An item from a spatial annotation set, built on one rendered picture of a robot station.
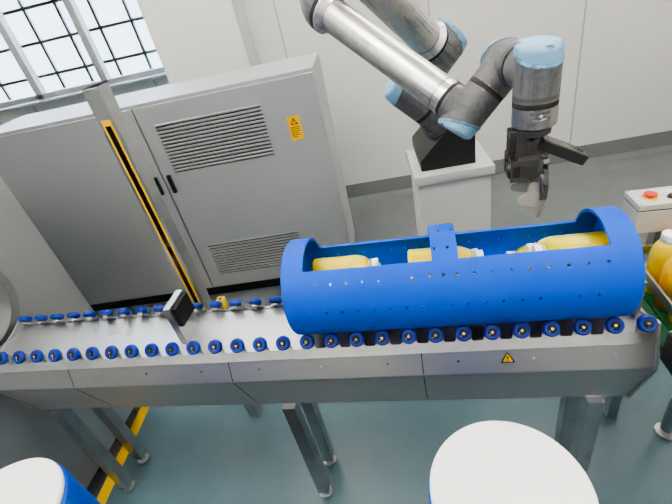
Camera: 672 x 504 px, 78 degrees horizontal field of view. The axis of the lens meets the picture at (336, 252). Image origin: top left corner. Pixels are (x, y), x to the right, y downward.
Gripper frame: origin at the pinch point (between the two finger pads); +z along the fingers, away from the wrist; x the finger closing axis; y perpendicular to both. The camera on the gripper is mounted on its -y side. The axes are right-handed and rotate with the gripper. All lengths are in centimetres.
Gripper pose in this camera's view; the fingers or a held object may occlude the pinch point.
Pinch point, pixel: (537, 205)
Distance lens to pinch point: 112.4
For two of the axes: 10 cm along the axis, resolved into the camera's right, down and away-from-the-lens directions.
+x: -1.2, 5.7, -8.1
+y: -9.7, 0.9, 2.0
